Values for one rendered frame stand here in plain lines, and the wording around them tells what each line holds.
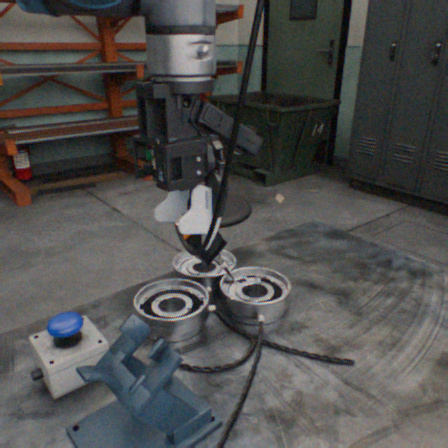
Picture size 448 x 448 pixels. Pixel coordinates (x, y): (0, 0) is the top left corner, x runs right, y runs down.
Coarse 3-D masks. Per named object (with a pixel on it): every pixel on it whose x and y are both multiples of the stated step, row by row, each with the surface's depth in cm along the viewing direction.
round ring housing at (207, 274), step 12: (180, 252) 72; (228, 252) 72; (180, 264) 71; (192, 264) 71; (204, 264) 72; (216, 264) 70; (228, 264) 71; (180, 276) 66; (192, 276) 65; (204, 276) 65; (216, 276) 65; (216, 288) 66
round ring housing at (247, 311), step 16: (240, 272) 67; (256, 272) 67; (272, 272) 66; (224, 288) 64; (240, 288) 64; (256, 288) 65; (272, 288) 64; (288, 288) 62; (224, 304) 61; (240, 304) 59; (256, 304) 58; (272, 304) 59; (288, 304) 62; (240, 320) 61; (256, 320) 60; (272, 320) 61
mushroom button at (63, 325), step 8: (72, 312) 51; (56, 320) 49; (64, 320) 49; (72, 320) 49; (80, 320) 49; (48, 328) 48; (56, 328) 48; (64, 328) 48; (72, 328) 48; (80, 328) 49; (56, 336) 48; (64, 336) 48; (72, 336) 50
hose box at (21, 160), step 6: (6, 126) 365; (12, 126) 370; (24, 144) 374; (18, 150) 371; (24, 150) 374; (12, 156) 373; (18, 156) 373; (24, 156) 376; (12, 162) 376; (18, 162) 375; (24, 162) 377; (18, 168) 377; (24, 168) 379; (30, 168) 384; (18, 174) 379; (24, 174) 380; (30, 174) 385; (18, 180) 382; (24, 180) 382; (30, 180) 386
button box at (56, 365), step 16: (32, 336) 51; (48, 336) 51; (80, 336) 50; (96, 336) 51; (32, 352) 52; (48, 352) 48; (64, 352) 48; (80, 352) 48; (96, 352) 49; (48, 368) 46; (64, 368) 47; (48, 384) 48; (64, 384) 48; (80, 384) 49
